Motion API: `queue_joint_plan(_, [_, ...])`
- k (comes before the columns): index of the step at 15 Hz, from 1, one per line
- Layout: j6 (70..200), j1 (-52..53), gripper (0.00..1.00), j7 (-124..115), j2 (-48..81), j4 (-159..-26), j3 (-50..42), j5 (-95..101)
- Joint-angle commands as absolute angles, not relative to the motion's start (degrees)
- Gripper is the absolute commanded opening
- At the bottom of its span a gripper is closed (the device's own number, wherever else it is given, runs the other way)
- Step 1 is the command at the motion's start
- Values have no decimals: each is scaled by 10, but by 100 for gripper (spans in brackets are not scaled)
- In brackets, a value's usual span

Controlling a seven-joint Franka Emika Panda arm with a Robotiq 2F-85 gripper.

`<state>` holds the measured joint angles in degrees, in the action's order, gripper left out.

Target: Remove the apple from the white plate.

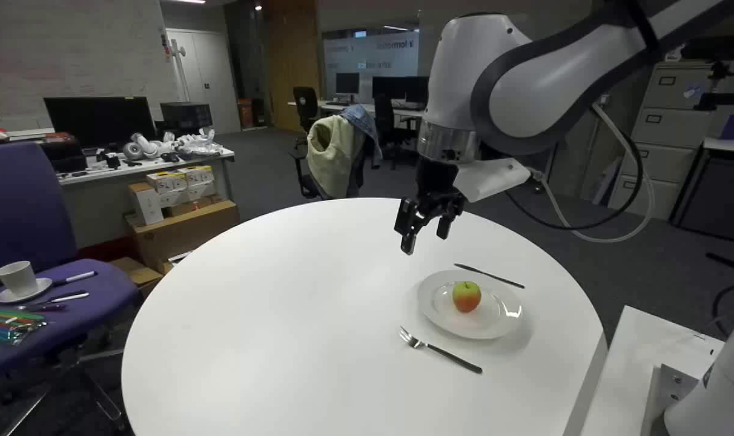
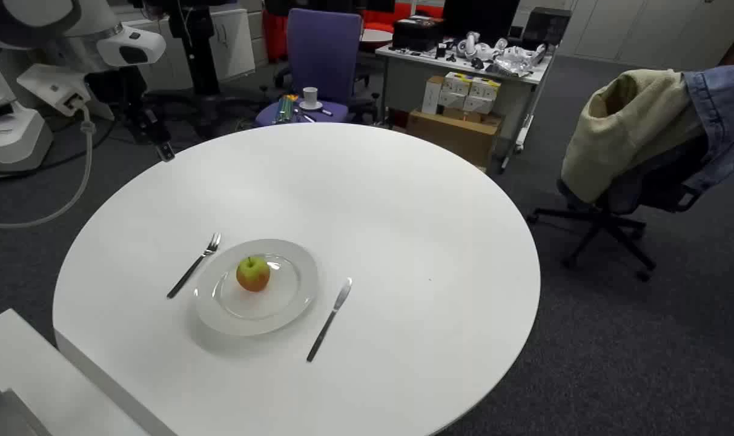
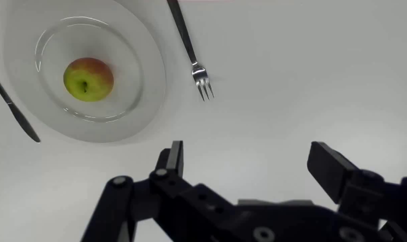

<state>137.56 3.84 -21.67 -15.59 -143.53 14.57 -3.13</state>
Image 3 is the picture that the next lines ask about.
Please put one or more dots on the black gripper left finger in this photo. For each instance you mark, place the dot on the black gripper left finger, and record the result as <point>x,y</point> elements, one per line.
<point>171,197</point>

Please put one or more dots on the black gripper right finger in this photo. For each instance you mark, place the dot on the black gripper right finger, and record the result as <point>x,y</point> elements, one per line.
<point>338,172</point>

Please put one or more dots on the green and red apple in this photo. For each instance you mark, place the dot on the green and red apple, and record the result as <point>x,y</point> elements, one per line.
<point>89,81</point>

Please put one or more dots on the white round plate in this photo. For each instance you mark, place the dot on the white round plate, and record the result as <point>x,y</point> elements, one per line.
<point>136,67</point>

